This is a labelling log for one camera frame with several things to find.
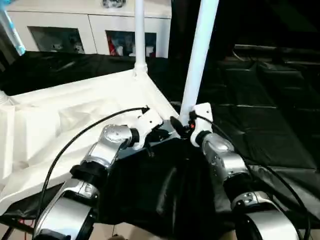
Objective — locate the white plastic table leg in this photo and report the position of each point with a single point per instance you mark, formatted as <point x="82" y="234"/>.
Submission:
<point x="140" y="37"/>
<point x="5" y="98"/>
<point x="198" y="62"/>

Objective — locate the white plastic table top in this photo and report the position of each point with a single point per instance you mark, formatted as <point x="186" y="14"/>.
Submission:
<point x="62" y="105"/>

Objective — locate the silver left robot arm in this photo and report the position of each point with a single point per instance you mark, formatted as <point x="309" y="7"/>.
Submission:
<point x="105" y="147"/>

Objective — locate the black plastic mat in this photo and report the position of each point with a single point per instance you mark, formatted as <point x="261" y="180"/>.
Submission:
<point x="162" y="180"/>

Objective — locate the long grey metal bar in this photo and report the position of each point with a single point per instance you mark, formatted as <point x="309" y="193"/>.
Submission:
<point x="275" y="48"/>

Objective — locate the white cabinet with glass doors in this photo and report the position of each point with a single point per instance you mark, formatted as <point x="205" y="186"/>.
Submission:
<point x="90" y="20"/>

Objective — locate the shiny crumpled foil object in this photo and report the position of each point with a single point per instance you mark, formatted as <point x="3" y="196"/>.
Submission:
<point x="113" y="2"/>

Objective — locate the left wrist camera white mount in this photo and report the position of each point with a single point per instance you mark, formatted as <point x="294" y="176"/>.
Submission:
<point x="147" y="122"/>

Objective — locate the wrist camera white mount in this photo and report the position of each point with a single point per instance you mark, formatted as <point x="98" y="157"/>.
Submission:
<point x="203" y="113"/>
<point x="147" y="122"/>

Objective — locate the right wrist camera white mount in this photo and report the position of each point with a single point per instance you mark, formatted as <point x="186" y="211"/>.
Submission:
<point x="203" y="113"/>

